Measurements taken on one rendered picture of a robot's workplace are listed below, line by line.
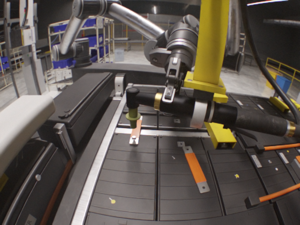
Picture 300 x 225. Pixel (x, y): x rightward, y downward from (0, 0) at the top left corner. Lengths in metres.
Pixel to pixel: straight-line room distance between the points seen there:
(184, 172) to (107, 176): 0.18
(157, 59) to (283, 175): 0.53
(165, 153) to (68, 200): 0.28
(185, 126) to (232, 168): 0.23
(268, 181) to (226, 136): 0.20
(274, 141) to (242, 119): 0.33
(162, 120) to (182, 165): 0.22
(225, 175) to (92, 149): 0.38
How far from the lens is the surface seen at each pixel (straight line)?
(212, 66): 0.28
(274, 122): 0.38
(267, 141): 0.61
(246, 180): 0.42
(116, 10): 1.12
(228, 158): 0.45
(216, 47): 0.27
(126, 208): 0.31
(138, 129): 0.48
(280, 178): 0.51
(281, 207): 0.44
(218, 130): 0.50
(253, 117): 0.34
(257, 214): 0.38
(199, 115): 0.29
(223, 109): 0.32
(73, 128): 0.40
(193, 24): 0.53
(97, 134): 0.50
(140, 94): 0.34
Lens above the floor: 1.30
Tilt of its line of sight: 31 degrees down
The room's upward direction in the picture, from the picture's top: 3 degrees clockwise
